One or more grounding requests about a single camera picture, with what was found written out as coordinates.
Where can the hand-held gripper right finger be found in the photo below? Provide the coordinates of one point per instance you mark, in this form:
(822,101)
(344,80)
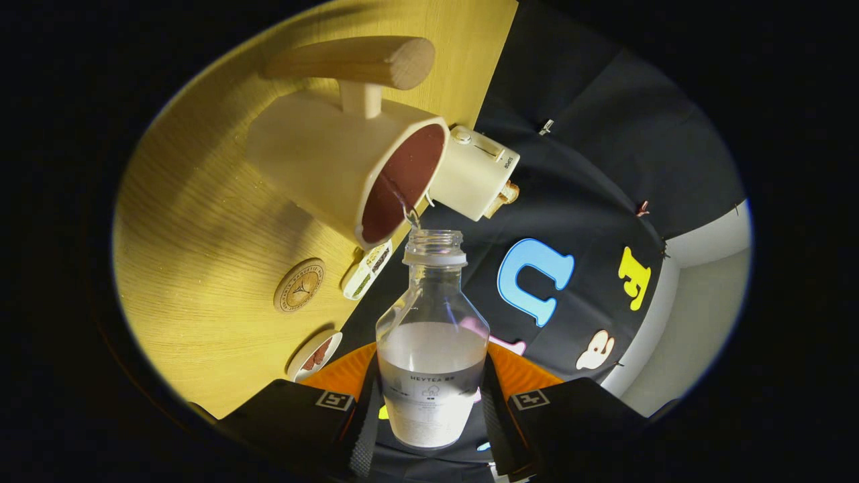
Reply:
(500,436)

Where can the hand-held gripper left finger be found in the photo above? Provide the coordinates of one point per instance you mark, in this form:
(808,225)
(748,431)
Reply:
(362,436)

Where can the clear plastic juice bottle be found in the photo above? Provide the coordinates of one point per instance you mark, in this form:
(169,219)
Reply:
(433,376)

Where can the round wooden coaster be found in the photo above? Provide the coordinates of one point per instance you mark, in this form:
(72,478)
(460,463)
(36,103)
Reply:
(299,286)

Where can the red-brown meat piece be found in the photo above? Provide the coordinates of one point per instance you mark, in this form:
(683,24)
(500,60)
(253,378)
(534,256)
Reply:
(319,353)

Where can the white round plate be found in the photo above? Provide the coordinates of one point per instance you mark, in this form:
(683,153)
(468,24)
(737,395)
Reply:
(298,365)

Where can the white divided seasoning dish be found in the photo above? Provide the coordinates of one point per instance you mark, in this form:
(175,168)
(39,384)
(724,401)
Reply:
(366,272)

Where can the wooden table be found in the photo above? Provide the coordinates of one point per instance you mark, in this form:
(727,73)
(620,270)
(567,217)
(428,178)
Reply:
(201,268)

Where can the toast slice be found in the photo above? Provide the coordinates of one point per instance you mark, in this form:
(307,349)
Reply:
(508,194)

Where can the cream white toaster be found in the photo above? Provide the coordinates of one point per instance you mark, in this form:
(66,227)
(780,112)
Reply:
(470,174)

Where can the red clip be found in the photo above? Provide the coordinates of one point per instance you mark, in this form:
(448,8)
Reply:
(643,208)

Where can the silver clip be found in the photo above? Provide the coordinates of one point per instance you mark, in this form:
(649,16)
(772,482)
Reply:
(547,126)

